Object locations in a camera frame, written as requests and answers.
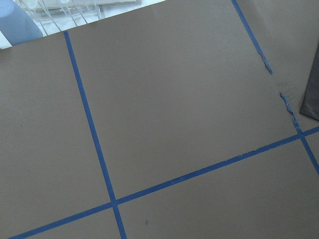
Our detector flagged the blue plastic cup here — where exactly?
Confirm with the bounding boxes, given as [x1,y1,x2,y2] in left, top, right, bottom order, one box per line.
[0,0,43,46]

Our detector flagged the brown paper table cover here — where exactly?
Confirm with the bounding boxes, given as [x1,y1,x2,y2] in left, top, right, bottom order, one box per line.
[0,0,319,239]

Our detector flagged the dark brown t-shirt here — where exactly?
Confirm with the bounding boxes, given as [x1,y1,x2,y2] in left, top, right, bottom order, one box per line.
[299,47,319,121]

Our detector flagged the clear plastic bag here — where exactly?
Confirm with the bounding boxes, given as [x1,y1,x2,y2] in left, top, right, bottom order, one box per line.
[16,0,141,22]

